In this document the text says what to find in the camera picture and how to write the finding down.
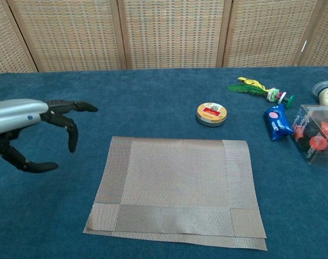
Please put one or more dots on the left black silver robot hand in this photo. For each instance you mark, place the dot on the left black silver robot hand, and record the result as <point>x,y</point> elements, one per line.
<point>15,116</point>

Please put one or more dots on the beige woven placemat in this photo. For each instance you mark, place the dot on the beige woven placemat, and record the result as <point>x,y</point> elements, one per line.
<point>177,183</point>

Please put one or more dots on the small round tin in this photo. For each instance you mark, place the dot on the small round tin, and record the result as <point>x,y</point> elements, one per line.
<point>211,113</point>

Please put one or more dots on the blue carpet table cover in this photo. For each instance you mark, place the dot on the blue carpet table cover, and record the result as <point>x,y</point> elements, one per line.
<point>153,94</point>

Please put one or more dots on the woven bamboo folding screen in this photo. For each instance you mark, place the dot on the woven bamboo folding screen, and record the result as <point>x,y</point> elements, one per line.
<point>166,32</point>

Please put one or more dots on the colourful feather shuttlecock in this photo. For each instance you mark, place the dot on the colourful feather shuttlecock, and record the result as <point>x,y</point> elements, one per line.
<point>250,87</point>

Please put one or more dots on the blue snack packet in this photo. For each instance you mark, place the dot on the blue snack packet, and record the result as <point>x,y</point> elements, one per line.
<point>277,122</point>

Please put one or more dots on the clear box with red toys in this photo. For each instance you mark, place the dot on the clear box with red toys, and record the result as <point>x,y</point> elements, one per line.
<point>317,135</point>

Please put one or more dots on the mayonnaise squeeze bottle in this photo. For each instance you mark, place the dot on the mayonnaise squeeze bottle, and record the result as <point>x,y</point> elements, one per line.
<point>327,94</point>

